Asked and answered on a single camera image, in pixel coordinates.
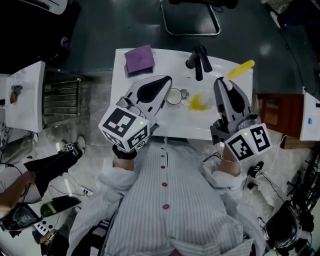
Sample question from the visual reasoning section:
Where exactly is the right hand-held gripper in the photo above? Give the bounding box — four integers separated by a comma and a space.
209, 76, 273, 162

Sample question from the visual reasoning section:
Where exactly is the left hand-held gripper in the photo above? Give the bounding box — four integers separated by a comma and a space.
97, 75, 174, 153

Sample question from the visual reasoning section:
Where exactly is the white mug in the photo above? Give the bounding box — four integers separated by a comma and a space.
166, 87, 183, 106

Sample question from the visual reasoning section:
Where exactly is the yellow brush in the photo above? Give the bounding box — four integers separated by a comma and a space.
186, 59, 256, 112

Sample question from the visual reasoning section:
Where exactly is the person's left forearm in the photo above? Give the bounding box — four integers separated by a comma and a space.
112, 143, 140, 172

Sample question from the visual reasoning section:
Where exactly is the person's right forearm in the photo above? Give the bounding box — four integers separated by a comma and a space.
220, 146, 242, 177

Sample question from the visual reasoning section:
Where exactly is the purple cloth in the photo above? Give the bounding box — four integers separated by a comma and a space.
124, 44, 156, 78

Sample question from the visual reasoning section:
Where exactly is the white sink basin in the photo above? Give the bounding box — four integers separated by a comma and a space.
111, 48, 255, 141

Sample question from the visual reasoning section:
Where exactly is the black faucet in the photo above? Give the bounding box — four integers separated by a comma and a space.
185, 44, 213, 81

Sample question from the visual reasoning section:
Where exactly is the brown wooden cabinet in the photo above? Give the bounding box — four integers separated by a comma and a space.
254, 92, 316, 150

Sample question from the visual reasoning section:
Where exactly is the black wristband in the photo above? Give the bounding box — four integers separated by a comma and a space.
112, 144, 138, 160

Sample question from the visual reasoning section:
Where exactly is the black mesh office chair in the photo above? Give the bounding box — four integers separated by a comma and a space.
159, 0, 238, 37

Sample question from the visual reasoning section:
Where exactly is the white sink with blue sticker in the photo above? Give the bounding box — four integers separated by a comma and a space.
299, 86, 320, 142

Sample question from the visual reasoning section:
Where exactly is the metal barred sink stand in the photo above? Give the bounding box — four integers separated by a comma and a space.
41, 69, 93, 130

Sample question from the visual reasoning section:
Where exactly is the white plastic sheet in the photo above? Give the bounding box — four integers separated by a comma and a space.
246, 159, 288, 208

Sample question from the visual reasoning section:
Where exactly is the table with checkered cloth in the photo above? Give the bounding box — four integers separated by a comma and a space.
260, 0, 294, 15

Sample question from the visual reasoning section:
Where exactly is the person's striped shirt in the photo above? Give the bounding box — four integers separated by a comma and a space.
67, 136, 270, 256

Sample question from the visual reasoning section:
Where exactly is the white sink with white faucet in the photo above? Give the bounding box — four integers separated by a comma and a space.
0, 60, 46, 133

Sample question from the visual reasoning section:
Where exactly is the black cabinet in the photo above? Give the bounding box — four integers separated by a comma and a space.
0, 0, 82, 75

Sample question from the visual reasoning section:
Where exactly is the white curved device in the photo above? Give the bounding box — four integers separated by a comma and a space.
28, 0, 68, 15

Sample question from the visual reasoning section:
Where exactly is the brown and grey scrubber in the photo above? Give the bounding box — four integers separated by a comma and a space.
9, 84, 23, 105

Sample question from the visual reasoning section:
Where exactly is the black device with green stripe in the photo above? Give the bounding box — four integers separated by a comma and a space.
39, 196, 82, 218

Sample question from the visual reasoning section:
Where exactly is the white board with black marks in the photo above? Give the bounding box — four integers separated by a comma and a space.
32, 219, 55, 236

